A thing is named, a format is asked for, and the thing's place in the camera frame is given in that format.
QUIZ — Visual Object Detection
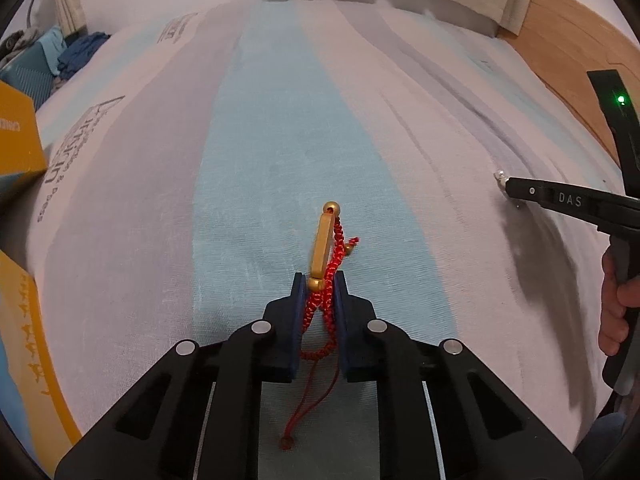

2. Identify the narrow cream curtain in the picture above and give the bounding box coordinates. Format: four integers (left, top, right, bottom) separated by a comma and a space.
52, 0, 89, 36

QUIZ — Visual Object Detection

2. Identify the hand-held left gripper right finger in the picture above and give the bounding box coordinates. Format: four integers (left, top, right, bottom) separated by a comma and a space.
336, 271, 583, 480

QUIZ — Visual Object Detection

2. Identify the person's blue trouser leg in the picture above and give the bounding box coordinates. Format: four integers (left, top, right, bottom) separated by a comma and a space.
574, 412, 627, 480

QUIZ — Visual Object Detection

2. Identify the person's right hand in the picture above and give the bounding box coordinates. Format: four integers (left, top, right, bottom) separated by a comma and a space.
599, 247, 630, 357

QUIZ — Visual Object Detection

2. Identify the blue clothes pile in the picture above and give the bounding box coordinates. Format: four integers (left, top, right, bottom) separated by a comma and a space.
57, 32, 112, 81

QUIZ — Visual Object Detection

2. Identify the yellow and blue cardboard box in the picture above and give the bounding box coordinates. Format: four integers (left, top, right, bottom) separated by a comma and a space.
0, 80, 83, 466

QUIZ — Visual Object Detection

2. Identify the red cord bracelet gold charm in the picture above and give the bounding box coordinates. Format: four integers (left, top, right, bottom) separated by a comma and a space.
279, 201, 361, 451

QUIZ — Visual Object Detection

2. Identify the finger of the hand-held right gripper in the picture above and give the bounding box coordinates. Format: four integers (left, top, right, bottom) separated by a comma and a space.
502, 176, 603, 226

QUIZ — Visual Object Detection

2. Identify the teal bag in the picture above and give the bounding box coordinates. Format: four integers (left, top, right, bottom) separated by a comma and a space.
0, 27, 68, 109

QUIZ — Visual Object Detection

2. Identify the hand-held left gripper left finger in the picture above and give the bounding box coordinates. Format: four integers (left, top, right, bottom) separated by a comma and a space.
54, 272, 306, 480

